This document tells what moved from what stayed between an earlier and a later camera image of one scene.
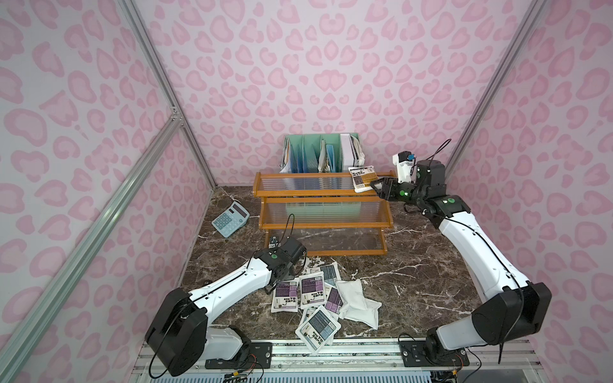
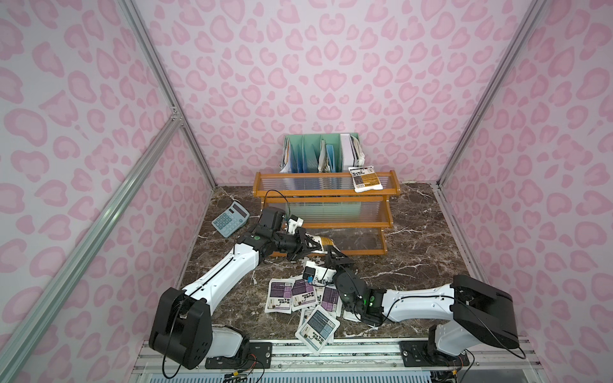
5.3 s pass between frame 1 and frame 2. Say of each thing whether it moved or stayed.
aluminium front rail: stayed
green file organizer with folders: stayed
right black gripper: moved
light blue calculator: stayed
